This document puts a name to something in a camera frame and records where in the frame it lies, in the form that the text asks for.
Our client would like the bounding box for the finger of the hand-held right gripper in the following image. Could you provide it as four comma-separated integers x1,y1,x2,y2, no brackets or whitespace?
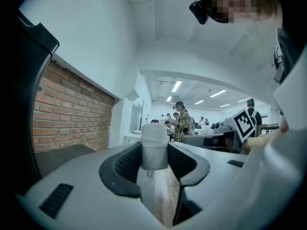
181,133,226,150

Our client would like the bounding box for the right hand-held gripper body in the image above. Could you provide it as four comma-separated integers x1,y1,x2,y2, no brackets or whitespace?
202,109,257,153

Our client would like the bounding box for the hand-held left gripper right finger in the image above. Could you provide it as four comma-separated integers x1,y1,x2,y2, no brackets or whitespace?
167,141,249,227

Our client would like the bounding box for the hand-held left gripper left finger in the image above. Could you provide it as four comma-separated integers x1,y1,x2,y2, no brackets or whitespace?
14,141,166,230

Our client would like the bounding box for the small white object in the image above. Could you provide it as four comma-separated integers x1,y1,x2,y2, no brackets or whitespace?
140,123,169,184

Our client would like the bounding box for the person's right forearm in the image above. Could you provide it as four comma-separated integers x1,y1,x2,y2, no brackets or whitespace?
246,128,286,153

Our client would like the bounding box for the group of ceiling lights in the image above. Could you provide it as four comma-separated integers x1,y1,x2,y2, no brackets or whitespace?
165,80,252,108

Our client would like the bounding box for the black floor stand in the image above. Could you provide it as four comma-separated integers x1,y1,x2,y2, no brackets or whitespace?
139,100,146,132

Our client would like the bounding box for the white side table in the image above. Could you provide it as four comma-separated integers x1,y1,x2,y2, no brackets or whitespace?
124,130,145,145

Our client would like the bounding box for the person's black shirt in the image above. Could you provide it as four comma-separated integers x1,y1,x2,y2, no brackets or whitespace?
272,26,307,86

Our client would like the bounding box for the person's head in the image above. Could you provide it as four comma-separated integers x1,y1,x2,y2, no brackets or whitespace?
201,0,284,29

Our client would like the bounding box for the black head-worn camera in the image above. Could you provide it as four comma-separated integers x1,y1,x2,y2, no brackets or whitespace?
189,0,210,25

